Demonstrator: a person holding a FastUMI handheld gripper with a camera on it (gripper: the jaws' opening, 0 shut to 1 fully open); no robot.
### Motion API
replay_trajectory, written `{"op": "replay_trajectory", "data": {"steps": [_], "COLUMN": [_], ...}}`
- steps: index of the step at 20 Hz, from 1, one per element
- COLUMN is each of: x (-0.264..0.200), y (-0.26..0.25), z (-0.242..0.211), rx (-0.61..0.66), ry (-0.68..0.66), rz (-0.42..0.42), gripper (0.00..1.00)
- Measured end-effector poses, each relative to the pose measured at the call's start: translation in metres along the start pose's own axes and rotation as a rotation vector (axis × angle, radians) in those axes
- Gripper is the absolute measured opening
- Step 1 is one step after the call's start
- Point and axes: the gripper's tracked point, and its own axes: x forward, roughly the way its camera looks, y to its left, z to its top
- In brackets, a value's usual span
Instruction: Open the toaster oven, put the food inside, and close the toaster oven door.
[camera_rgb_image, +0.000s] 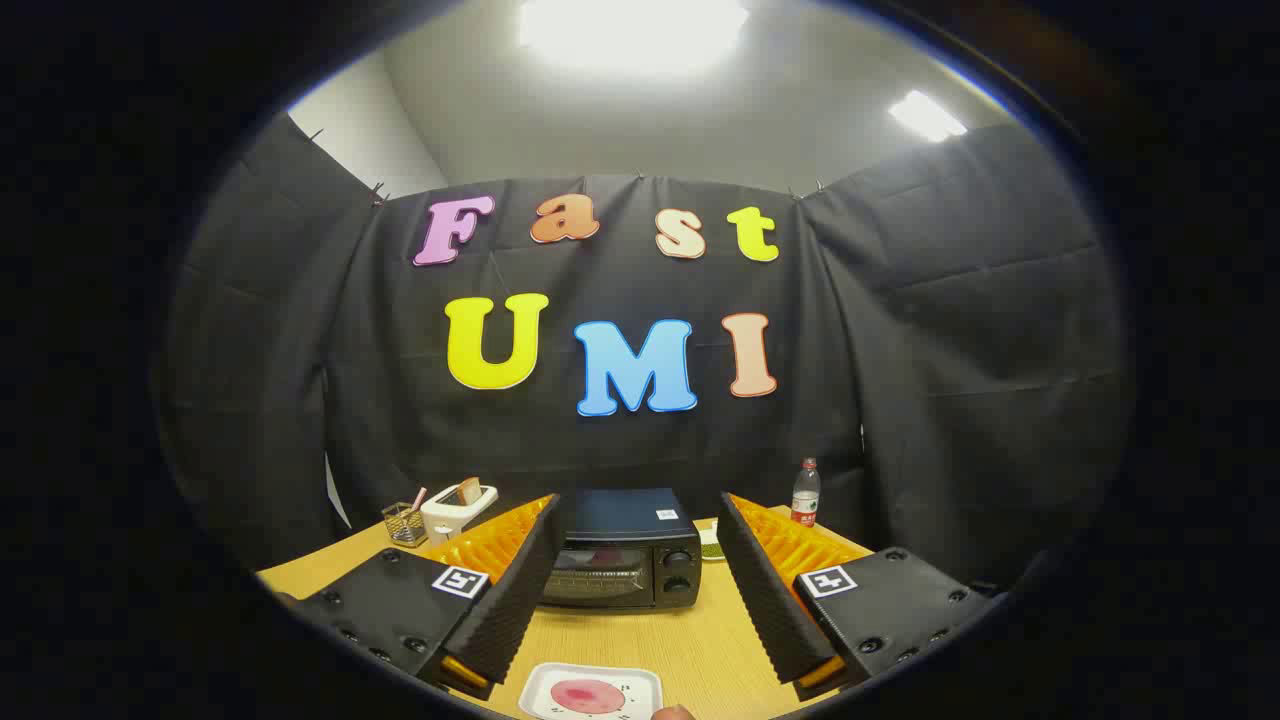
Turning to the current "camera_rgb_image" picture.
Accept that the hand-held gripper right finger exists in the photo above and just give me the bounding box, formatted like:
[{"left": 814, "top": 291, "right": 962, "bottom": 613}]
[{"left": 718, "top": 492, "right": 1001, "bottom": 701}]

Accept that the black toaster oven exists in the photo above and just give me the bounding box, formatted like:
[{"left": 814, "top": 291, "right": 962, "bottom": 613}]
[{"left": 540, "top": 488, "right": 703, "bottom": 611}]

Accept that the large ceiling light panel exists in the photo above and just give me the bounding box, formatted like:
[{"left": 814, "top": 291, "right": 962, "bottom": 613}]
[{"left": 517, "top": 0, "right": 751, "bottom": 76}]

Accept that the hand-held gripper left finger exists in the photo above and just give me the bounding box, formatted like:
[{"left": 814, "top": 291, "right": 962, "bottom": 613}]
[{"left": 290, "top": 493, "right": 563, "bottom": 701}]

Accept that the red label water bottle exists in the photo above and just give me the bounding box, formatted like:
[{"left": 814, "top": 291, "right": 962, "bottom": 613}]
[{"left": 790, "top": 458, "right": 822, "bottom": 528}]

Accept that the white square plate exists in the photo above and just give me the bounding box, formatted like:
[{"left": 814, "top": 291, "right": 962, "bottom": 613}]
[{"left": 518, "top": 662, "right": 664, "bottom": 720}]

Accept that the small ceiling light panel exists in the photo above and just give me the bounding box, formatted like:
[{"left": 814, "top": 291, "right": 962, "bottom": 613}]
[{"left": 888, "top": 90, "right": 969, "bottom": 143}]

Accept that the wire mesh basket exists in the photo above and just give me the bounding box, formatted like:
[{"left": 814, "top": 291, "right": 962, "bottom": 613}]
[{"left": 382, "top": 502, "right": 428, "bottom": 548}]

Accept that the white pop-up toaster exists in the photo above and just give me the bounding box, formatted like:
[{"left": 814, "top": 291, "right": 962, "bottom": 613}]
[{"left": 420, "top": 483, "right": 499, "bottom": 546}]

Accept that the pink ham slice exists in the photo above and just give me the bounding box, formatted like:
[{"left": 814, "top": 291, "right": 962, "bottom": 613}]
[{"left": 550, "top": 679, "right": 627, "bottom": 715}]

